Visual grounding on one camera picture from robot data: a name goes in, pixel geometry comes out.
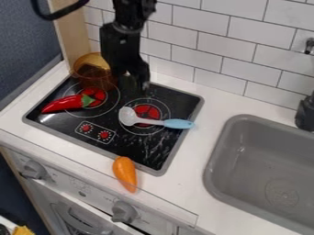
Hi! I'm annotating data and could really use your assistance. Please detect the tap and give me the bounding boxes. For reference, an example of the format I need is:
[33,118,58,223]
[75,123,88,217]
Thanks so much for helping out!
[293,37,314,133]

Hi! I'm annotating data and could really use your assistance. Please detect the yellow toy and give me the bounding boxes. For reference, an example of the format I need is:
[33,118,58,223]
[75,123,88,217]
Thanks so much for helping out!
[11,225,38,235]

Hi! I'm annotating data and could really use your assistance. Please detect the toy stove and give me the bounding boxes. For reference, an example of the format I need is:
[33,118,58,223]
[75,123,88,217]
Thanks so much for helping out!
[20,73,207,177]

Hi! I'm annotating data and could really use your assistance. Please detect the red toy pepper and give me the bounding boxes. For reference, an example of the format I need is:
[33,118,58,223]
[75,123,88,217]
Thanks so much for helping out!
[40,94,97,115]

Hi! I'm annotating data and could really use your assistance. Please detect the toy sink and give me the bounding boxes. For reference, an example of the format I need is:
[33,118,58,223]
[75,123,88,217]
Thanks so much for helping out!
[202,113,314,235]

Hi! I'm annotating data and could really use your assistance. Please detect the white spoon with blue handle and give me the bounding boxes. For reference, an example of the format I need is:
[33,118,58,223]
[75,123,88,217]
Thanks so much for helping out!
[118,106,196,130]

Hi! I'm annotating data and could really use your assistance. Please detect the black cable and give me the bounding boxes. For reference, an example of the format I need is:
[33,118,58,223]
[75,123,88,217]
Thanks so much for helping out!
[30,0,93,21]

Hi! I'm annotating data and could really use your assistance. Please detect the orange toy carrot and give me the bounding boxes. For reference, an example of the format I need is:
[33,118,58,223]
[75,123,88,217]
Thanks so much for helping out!
[111,155,139,194]

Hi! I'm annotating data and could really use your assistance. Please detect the orange clear plastic pot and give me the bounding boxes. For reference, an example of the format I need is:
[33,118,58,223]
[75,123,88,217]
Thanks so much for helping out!
[70,51,119,92]

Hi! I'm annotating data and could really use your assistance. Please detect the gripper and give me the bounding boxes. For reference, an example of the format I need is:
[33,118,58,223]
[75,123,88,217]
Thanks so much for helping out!
[107,50,152,95]

